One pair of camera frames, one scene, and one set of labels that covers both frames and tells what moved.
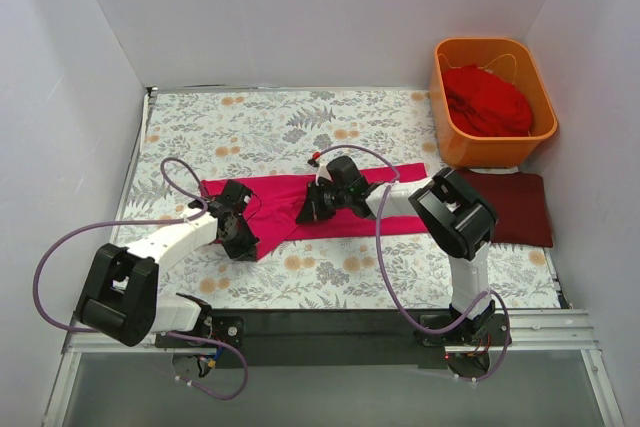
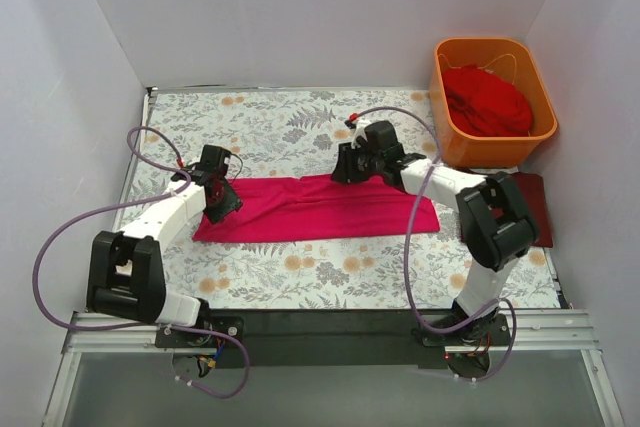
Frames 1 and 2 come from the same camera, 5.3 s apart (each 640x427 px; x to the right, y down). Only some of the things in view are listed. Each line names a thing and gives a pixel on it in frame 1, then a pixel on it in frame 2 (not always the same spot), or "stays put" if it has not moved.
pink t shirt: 277,203 stays put
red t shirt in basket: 479,102 stays put
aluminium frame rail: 553,332 stays put
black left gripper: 239,238 -> 226,204
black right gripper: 316,201 -> 347,170
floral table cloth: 190,136 stays put
